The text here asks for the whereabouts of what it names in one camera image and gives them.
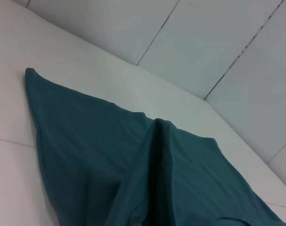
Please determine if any teal t-shirt with FREE print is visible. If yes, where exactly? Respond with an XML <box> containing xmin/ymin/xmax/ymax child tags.
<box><xmin>24</xmin><ymin>67</ymin><xmax>286</xmax><ymax>226</ymax></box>

